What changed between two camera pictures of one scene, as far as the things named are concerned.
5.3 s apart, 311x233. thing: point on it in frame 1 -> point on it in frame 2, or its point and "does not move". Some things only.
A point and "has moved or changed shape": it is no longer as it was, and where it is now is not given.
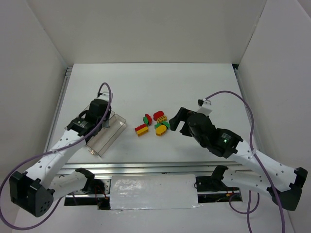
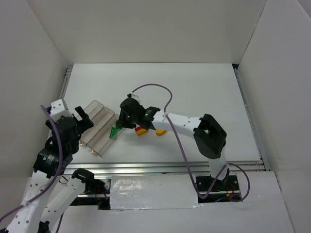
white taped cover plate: (149, 191) does not move
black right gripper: (184, 120) -> (123, 120)
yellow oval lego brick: (160, 130) does not move
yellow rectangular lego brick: (142, 131) does not move
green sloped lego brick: (166, 124) has moved or changed shape
